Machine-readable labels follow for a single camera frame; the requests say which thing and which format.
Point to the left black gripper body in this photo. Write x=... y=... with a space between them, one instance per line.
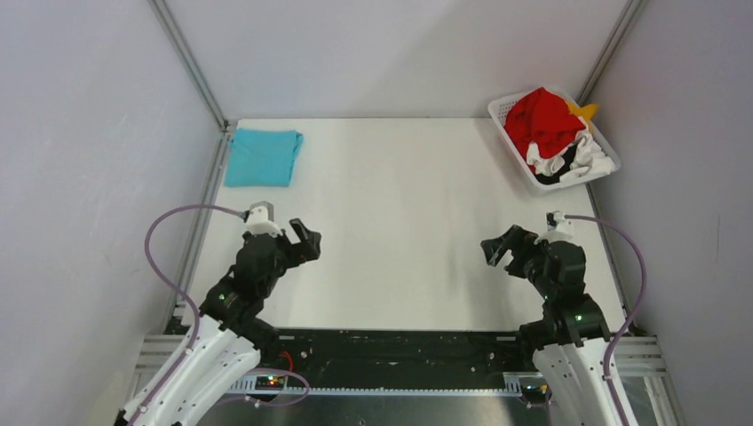
x=288 y=257

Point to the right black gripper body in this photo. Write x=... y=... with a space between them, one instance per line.
x=527 y=264

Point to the teal t shirt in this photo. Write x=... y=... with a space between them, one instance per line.
x=262 y=158

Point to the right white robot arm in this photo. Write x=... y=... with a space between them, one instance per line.
x=571 y=345

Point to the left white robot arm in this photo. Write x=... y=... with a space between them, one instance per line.
x=227 y=339

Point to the white and black t shirt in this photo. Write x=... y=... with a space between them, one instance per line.
x=584 y=158

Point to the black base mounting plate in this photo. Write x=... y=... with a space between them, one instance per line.
x=399 y=358

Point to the red t shirt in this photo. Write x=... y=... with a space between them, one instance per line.
x=542 y=118

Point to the left controller board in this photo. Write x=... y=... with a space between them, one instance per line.
x=270 y=383

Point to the controller board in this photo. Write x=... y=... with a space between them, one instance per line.
x=270 y=383
x=535 y=395

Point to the right controller board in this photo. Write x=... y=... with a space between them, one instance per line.
x=535 y=395

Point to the yellow t shirt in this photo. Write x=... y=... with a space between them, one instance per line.
x=586 y=112

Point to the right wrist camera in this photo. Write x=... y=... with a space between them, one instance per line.
x=559 y=228

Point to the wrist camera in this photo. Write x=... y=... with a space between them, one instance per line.
x=259 y=219
x=559 y=228

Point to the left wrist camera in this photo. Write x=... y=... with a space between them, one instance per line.
x=259 y=219

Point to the white slotted cable duct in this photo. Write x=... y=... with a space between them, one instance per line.
x=248 y=386

